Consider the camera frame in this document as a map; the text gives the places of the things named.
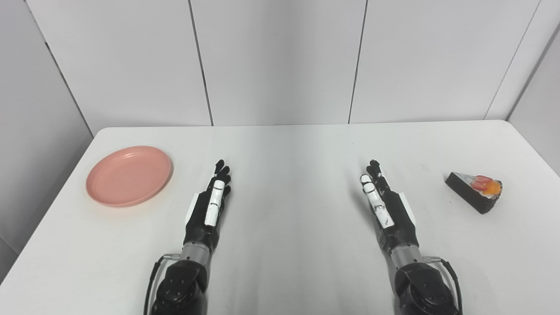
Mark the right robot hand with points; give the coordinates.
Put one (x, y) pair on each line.
(396, 218)

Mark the pink round plate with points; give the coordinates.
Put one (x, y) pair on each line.
(129, 176)

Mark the chocolate cake slice with fruit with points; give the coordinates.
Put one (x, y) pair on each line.
(474, 191)

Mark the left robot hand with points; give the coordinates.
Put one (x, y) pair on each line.
(202, 218)

